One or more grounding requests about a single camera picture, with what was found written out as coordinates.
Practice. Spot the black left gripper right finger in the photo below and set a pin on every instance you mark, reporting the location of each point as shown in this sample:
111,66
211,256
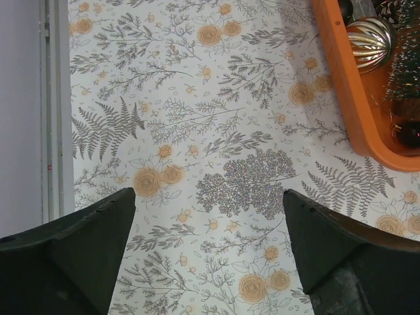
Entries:
348,267

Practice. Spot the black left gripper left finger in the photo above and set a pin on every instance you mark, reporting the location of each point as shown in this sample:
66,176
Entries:
69,265

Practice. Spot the orange plastic tub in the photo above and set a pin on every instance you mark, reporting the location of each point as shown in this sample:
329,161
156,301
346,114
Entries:
366,118

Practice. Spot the small green christmas tree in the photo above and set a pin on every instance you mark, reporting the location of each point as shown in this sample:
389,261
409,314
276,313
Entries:
403,83

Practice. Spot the dark brown bauble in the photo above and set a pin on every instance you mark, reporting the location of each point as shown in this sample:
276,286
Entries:
406,133

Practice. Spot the floral patterned table mat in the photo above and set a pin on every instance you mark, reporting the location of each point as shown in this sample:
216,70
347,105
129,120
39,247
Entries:
210,110

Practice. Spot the large gold striped bauble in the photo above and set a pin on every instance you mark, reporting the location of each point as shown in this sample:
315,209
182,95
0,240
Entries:
372,41

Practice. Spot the brown pine cone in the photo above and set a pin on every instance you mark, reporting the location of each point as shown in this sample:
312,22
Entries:
388,10

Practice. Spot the aluminium frame post left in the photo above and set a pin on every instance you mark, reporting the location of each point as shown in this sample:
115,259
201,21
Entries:
57,167

